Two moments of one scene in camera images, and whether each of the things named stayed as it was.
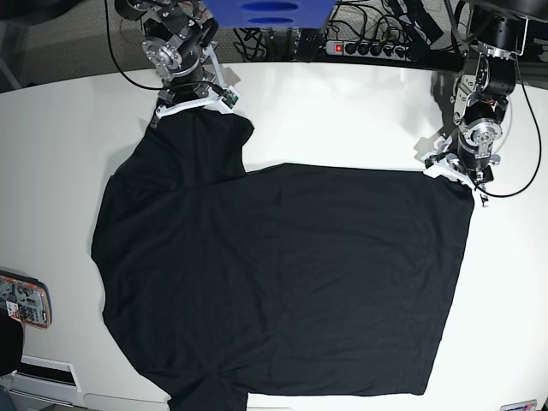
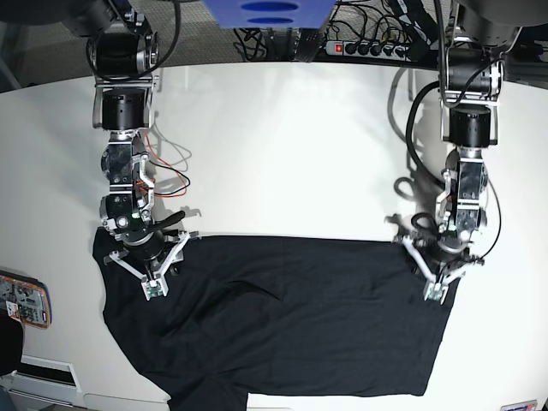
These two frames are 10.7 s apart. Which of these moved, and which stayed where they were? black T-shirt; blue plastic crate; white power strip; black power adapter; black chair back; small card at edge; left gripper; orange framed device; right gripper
Moved: black T-shirt; right gripper; left gripper
Stayed: black chair back; white power strip; black power adapter; orange framed device; small card at edge; blue plastic crate
